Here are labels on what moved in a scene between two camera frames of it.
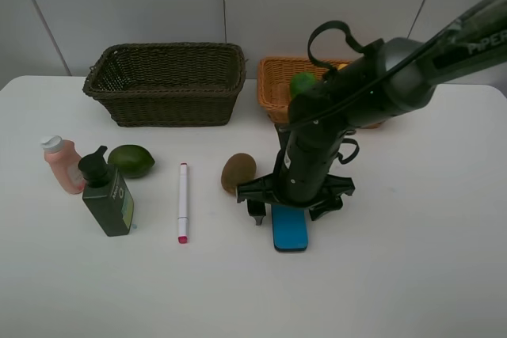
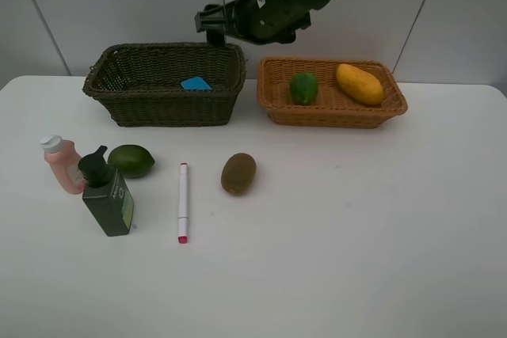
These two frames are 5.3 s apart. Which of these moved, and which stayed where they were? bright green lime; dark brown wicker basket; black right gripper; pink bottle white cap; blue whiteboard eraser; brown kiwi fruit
Moved: blue whiteboard eraser; black right gripper
Stayed: brown kiwi fruit; dark brown wicker basket; pink bottle white cap; bright green lime
